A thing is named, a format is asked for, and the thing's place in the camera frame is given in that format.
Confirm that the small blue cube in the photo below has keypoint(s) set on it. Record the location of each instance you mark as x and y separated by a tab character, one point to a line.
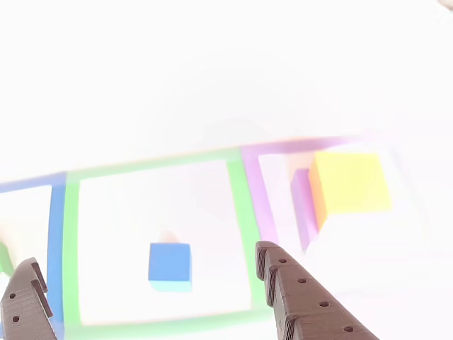
170	262

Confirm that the green cube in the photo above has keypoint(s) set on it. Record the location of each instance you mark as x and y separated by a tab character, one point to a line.
4	258

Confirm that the blue square frame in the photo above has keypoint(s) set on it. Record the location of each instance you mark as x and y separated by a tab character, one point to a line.
56	248

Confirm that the purple square frame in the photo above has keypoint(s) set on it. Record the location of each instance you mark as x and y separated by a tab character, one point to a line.
262	198

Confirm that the green square frame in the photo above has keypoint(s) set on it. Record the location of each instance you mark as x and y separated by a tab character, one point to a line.
70	248

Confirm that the orange flat block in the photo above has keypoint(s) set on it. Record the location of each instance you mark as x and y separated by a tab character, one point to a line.
350	184

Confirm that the purple flat block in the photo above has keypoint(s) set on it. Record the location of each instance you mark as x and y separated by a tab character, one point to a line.
302	205

